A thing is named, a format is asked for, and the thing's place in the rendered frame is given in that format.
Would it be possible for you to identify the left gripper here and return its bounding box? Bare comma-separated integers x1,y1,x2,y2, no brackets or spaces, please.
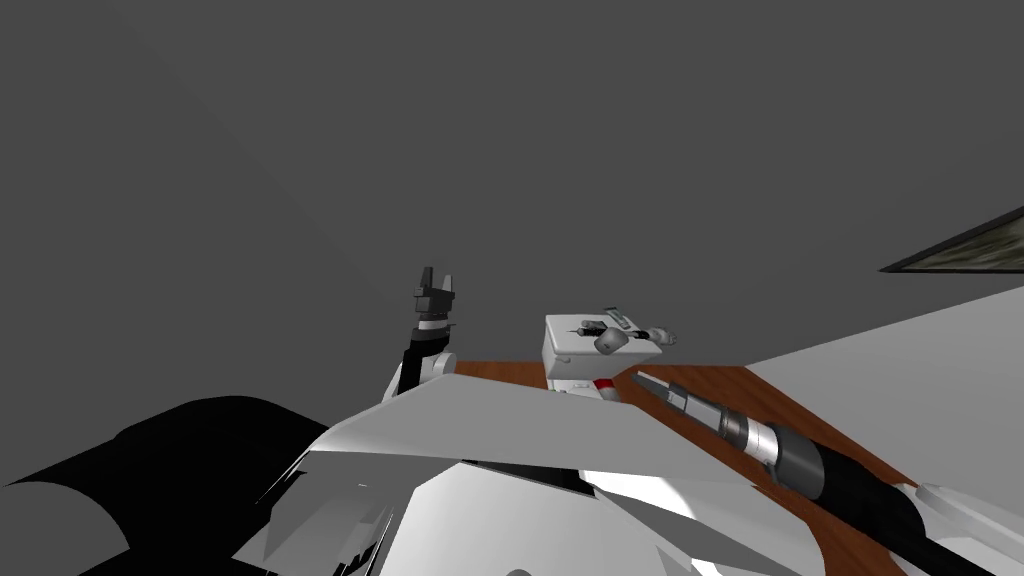
411,267,457,326

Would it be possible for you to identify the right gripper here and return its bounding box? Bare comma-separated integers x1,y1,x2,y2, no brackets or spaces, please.
631,371,728,436

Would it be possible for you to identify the grey cylinder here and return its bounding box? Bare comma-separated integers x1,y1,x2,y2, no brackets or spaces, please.
592,327,632,357

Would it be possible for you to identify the white box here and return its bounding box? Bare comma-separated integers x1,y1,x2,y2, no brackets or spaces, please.
543,313,665,394

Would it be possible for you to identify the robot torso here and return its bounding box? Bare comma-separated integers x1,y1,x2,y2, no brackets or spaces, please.
231,372,827,576

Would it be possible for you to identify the dark framed wall picture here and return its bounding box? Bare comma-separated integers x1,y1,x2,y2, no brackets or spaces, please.
878,207,1024,276

